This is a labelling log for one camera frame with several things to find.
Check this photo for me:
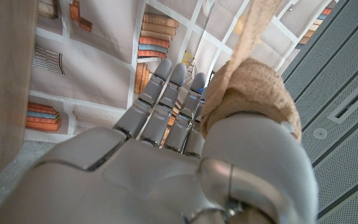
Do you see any ceiling air slot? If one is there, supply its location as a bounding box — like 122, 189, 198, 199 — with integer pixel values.
327, 90, 358, 125

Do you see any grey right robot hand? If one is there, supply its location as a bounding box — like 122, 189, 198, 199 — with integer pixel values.
0, 58, 319, 224

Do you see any tan adhesive wrap roll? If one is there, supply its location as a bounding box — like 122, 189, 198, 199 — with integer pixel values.
200, 0, 303, 142

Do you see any printed bookshelf backdrop cloth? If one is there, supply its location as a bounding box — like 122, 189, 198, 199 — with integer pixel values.
23, 0, 338, 144

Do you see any round ceiling sensor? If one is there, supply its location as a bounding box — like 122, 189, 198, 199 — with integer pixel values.
313, 128, 328, 140

